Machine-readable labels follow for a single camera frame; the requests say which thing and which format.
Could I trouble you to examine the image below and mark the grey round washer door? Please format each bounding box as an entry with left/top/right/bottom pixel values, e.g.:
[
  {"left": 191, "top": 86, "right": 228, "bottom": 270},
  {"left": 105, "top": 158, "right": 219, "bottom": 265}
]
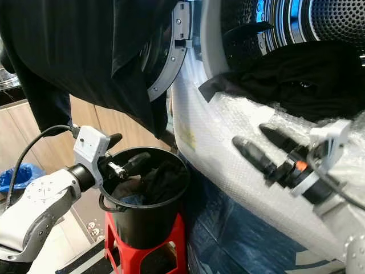
[{"left": 144, "top": 0, "right": 193, "bottom": 103}]

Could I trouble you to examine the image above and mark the large black hanging garment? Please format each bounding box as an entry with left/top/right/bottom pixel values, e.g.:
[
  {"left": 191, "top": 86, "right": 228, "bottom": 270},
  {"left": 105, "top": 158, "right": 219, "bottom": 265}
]
[{"left": 0, "top": 0, "right": 179, "bottom": 139}]

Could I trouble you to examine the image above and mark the black garment with sleeve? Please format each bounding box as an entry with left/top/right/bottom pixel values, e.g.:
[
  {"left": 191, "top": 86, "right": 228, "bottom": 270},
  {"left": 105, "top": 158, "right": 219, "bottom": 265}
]
[{"left": 198, "top": 40, "right": 365, "bottom": 124}]

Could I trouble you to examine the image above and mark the red plastic stool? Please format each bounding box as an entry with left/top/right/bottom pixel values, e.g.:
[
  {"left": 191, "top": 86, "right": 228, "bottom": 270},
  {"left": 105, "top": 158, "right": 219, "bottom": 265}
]
[{"left": 103, "top": 212, "right": 188, "bottom": 274}]

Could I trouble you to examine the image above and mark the wooden kitchen cabinet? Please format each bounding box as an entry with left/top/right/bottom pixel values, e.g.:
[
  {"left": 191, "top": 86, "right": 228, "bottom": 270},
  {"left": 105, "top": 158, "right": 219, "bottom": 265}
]
[{"left": 0, "top": 87, "right": 156, "bottom": 172}]

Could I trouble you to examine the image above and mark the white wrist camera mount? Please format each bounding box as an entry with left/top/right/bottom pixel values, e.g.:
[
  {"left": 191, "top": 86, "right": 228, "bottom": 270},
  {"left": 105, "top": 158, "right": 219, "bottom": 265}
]
[
  {"left": 290, "top": 119, "right": 352, "bottom": 198},
  {"left": 75, "top": 125, "right": 112, "bottom": 190}
]

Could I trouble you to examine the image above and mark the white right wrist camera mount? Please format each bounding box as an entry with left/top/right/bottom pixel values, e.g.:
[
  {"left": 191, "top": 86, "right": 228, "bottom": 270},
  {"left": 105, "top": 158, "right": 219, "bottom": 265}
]
[{"left": 290, "top": 119, "right": 352, "bottom": 198}]

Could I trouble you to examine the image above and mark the stainless steel kettle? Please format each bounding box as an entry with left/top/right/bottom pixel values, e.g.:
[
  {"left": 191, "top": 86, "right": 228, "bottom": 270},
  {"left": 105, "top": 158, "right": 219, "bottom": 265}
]
[{"left": 0, "top": 67, "right": 19, "bottom": 91}]

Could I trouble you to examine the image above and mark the crumpled black garment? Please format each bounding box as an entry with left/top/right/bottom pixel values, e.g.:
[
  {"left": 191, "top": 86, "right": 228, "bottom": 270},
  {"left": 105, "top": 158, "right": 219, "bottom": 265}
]
[{"left": 140, "top": 162, "right": 186, "bottom": 205}]

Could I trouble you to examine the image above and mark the perforated steel washer drum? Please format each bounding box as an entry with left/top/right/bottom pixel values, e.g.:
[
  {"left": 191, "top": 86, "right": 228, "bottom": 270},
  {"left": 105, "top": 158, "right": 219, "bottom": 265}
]
[{"left": 220, "top": 0, "right": 365, "bottom": 59}]

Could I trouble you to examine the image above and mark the dark blue plastic sheet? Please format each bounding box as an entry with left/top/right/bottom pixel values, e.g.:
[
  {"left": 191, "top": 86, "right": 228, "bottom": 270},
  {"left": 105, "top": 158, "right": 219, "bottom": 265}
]
[{"left": 184, "top": 177, "right": 350, "bottom": 274}]

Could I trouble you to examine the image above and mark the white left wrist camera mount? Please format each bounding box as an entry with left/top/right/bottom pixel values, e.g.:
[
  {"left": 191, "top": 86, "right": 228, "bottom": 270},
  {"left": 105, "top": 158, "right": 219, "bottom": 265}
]
[{"left": 75, "top": 125, "right": 112, "bottom": 190}]

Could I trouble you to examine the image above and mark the black plastic bucket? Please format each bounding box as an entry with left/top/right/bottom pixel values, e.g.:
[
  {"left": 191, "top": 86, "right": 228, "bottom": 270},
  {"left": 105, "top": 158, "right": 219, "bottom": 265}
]
[{"left": 99, "top": 147, "right": 192, "bottom": 250}]

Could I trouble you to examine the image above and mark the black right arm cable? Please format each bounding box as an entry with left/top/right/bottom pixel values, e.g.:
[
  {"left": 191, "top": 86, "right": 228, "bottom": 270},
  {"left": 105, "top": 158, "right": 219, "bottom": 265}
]
[{"left": 307, "top": 140, "right": 365, "bottom": 213}]

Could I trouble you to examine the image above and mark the bin with blue bag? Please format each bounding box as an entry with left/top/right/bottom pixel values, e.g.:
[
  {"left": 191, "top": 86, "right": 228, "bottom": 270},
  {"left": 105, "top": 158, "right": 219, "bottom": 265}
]
[{"left": 0, "top": 163, "right": 46, "bottom": 196}]

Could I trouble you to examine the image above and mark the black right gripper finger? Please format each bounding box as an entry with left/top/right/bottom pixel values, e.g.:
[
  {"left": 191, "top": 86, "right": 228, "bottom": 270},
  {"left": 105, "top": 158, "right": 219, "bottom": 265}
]
[
  {"left": 259, "top": 123, "right": 304, "bottom": 156},
  {"left": 232, "top": 135, "right": 281, "bottom": 179}
]

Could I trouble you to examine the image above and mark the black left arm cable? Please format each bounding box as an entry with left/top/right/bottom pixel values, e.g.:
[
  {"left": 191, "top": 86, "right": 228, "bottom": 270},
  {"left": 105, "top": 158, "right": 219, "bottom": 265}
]
[{"left": 5, "top": 124, "right": 82, "bottom": 211}]

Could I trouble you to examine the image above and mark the bubble-wrapped white washing machine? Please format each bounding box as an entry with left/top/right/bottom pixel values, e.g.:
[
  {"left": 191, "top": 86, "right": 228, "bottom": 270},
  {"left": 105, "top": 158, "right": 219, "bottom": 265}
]
[{"left": 170, "top": 0, "right": 365, "bottom": 264}]

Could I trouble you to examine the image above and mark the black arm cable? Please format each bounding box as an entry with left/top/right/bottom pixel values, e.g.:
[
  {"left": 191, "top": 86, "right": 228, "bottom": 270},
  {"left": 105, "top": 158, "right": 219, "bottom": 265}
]
[
  {"left": 5, "top": 124, "right": 82, "bottom": 211},
  {"left": 307, "top": 140, "right": 365, "bottom": 213}
]

